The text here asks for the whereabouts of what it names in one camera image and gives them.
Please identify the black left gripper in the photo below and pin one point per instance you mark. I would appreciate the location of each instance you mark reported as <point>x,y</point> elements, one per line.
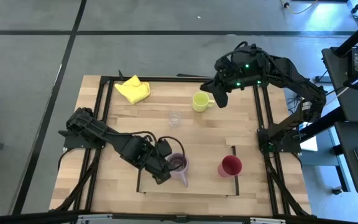
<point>155,166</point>

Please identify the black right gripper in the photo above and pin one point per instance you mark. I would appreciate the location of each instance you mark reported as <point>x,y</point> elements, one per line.
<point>228,73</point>

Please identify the red plastic cup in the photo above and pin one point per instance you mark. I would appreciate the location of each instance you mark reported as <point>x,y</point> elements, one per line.
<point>230,165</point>

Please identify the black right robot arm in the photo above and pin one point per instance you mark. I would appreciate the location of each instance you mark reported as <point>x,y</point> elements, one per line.
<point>291,74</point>

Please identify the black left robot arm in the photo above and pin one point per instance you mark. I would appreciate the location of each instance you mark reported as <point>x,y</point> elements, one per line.
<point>117,141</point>

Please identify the yellow-green mug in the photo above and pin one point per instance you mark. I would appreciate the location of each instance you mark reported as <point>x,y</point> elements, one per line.
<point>200,101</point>

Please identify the clear drinking glass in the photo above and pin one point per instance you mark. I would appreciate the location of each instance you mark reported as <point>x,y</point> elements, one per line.
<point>175,119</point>

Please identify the yellow cloth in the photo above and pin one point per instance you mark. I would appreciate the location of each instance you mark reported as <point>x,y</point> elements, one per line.
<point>134,91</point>

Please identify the black rig crossbar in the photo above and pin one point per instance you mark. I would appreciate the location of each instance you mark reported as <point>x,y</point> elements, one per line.
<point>42,217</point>

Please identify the black desk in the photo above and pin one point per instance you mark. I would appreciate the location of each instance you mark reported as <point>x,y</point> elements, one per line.
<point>350,105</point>

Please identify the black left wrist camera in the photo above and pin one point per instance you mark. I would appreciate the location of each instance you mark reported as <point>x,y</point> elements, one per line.
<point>164,147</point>

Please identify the black table frame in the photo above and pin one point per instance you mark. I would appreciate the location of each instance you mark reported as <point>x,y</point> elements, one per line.
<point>166,79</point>

